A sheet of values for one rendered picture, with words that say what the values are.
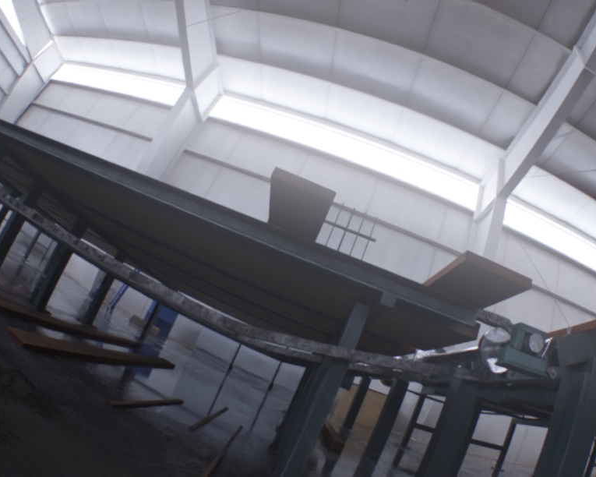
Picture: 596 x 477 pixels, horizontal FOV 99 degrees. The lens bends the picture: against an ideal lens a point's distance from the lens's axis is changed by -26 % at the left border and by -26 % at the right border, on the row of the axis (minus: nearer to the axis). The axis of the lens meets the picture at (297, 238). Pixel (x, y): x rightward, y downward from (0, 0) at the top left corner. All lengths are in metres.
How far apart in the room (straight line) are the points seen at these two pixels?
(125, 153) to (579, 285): 12.92
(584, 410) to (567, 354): 0.20
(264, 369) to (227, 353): 0.75
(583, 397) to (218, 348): 6.05
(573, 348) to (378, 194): 7.39
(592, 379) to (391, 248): 6.86
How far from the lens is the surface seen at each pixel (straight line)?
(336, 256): 0.95
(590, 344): 1.32
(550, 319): 9.45
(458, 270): 0.88
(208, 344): 6.62
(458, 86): 7.63
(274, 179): 0.78
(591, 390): 1.27
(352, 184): 8.28
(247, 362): 6.46
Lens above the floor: 0.49
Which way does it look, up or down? 20 degrees up
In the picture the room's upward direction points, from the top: 25 degrees clockwise
